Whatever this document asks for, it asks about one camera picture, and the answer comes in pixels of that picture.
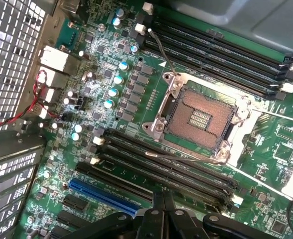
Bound silver rear port block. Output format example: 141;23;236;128
39;45;70;73
37;66;70;89

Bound grey metal drive cage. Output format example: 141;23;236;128
167;0;293;64

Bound short black expansion slot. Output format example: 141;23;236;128
56;210;88;229
49;225;73;239
62;193;90;212

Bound thin metal locking lever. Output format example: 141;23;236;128
147;27;183;77

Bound silver socket cover plate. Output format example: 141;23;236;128
225;94;293;201

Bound blue expansion slot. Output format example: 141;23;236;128
68;177;142;218

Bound thin black wire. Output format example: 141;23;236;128
0;82;65;130

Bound CPU socket with gold pins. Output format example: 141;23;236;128
141;71;253;165

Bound green PC motherboard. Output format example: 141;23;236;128
11;0;293;239

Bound red and black wires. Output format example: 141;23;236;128
0;70;62;132

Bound black RAM slot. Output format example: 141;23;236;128
146;29;290;87
100;138;238;199
150;21;293;74
142;39;286;101
152;12;291;64
98;146;230;206
103;127;239;191
90;154;225;214

